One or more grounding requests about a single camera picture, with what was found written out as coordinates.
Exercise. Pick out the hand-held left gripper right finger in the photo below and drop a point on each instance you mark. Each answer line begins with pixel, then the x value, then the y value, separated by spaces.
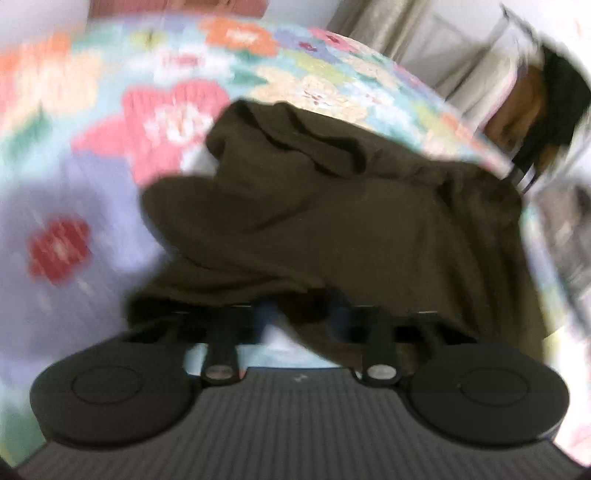
pixel 339 318

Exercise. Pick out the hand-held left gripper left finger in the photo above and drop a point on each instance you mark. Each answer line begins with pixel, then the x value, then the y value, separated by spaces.
pixel 264 321

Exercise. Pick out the dark brown sweater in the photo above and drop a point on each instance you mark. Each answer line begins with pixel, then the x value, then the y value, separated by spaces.
pixel 332 212

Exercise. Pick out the floral quilt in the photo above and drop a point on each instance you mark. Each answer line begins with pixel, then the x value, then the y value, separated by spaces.
pixel 69 152

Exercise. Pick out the brown hanging garment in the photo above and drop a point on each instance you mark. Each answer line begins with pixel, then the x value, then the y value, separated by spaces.
pixel 512 108

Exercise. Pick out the beige curtain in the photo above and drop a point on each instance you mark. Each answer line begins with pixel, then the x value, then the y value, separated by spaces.
pixel 392 32

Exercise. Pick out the pink storage box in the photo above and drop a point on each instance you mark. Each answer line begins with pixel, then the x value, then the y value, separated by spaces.
pixel 180 7

